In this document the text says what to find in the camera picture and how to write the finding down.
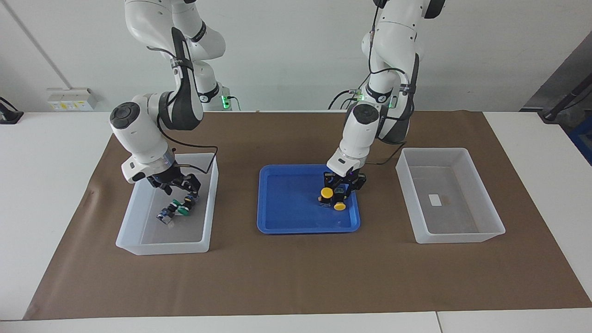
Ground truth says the blue plastic tray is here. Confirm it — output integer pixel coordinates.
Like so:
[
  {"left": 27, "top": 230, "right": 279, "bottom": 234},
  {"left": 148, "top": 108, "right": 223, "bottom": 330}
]
[{"left": 256, "top": 164, "right": 360, "bottom": 234}]

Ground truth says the black table clamp device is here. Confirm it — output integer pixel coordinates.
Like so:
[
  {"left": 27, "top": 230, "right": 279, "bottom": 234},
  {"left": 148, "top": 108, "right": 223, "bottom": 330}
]
[{"left": 0, "top": 96, "right": 25, "bottom": 124}]

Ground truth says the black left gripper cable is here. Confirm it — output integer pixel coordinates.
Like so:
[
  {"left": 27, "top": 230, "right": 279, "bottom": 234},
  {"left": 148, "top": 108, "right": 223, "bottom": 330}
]
[{"left": 365, "top": 0, "right": 419, "bottom": 166}]

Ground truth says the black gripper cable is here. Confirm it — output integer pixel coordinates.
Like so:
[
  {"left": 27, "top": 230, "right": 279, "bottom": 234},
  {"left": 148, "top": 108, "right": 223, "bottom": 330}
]
[
  {"left": 365, "top": 0, "right": 419, "bottom": 166},
  {"left": 157, "top": 46, "right": 219, "bottom": 174}
]

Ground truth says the white wall socket box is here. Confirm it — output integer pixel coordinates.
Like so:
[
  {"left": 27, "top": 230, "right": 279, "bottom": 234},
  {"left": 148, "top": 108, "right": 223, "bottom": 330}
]
[{"left": 46, "top": 88, "right": 98, "bottom": 112}]

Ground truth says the black metal stand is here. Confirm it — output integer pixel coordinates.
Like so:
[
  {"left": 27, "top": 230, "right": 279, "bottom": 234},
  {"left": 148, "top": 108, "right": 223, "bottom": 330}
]
[{"left": 540, "top": 73, "right": 592, "bottom": 122}]

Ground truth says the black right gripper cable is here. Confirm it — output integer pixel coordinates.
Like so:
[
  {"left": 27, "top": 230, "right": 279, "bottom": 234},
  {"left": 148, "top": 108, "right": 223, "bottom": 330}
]
[{"left": 157, "top": 46, "right": 219, "bottom": 174}]

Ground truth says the brown paper table mat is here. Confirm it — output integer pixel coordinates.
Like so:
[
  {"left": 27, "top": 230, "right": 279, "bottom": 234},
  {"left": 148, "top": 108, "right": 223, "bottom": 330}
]
[{"left": 23, "top": 110, "right": 592, "bottom": 321}]

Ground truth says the green push button switch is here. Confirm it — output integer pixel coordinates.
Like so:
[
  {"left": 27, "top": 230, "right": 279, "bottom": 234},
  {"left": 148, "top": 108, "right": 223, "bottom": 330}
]
[
  {"left": 178, "top": 194, "right": 200, "bottom": 218},
  {"left": 156, "top": 199, "right": 182, "bottom": 223}
]

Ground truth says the translucent white plastic box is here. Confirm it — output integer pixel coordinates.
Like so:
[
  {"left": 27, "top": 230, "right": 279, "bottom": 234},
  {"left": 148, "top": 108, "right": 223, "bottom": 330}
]
[
  {"left": 115, "top": 153, "right": 219, "bottom": 256},
  {"left": 395, "top": 147, "right": 506, "bottom": 245}
]

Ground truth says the blue crate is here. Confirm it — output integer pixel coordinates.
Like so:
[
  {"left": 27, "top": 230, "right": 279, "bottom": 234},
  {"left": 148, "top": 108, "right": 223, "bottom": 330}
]
[{"left": 568, "top": 116, "right": 592, "bottom": 166}]

